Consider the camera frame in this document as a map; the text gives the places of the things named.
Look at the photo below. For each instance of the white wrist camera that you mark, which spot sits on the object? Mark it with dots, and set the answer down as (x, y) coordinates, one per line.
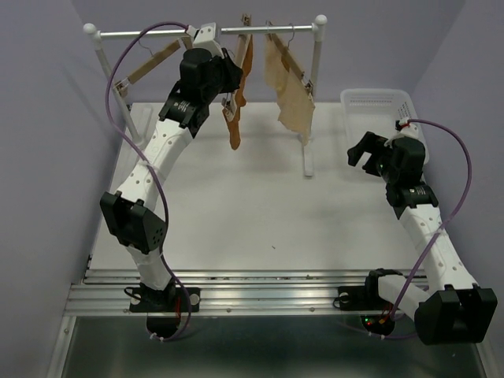
(404, 128)
(205, 37)

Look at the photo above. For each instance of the white clothes rack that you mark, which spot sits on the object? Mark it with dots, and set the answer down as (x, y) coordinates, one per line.
(316, 28)

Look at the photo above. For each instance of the brown orange underwear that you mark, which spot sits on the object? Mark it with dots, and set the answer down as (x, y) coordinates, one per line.
(232, 107)

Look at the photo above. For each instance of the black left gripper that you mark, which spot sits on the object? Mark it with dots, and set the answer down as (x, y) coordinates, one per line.
(231, 69)

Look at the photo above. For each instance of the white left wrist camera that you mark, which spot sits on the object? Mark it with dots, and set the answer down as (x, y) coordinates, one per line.
(205, 37)

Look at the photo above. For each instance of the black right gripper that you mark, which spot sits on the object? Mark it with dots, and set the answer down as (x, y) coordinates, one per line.
(371, 143)

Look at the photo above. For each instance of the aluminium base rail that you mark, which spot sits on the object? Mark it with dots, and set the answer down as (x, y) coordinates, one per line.
(222, 293)

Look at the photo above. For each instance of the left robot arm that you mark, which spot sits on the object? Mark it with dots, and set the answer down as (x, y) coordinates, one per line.
(129, 212)

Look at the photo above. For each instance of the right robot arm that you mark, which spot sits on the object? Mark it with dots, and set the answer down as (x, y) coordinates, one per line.
(454, 308)

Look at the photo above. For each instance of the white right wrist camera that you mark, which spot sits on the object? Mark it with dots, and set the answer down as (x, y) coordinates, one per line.
(404, 128)

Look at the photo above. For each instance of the cream underwear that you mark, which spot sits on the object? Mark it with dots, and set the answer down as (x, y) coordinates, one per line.
(295, 103)

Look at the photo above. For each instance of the white plastic basket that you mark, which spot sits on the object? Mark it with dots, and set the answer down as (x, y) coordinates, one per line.
(373, 110)

